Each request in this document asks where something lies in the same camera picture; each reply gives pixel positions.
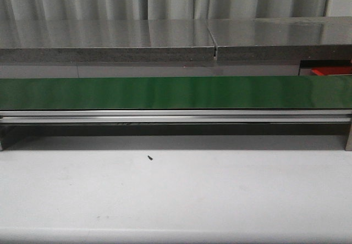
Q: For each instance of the left grey stone slab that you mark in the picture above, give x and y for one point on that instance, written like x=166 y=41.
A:
x=64 y=41

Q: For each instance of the grey stone slab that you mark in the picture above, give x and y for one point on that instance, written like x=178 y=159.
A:
x=64 y=41
x=269 y=39

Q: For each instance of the red plastic tray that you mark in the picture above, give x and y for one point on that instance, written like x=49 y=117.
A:
x=332 y=70

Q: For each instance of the right grey stone slab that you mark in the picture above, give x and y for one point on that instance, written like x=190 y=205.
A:
x=269 y=39

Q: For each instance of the green conveyor belt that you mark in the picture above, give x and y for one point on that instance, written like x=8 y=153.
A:
x=213 y=92

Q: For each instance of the right steel conveyor leg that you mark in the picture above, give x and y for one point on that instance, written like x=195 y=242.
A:
x=345 y=139

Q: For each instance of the aluminium conveyor frame rail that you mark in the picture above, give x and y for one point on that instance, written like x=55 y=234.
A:
x=176 y=116

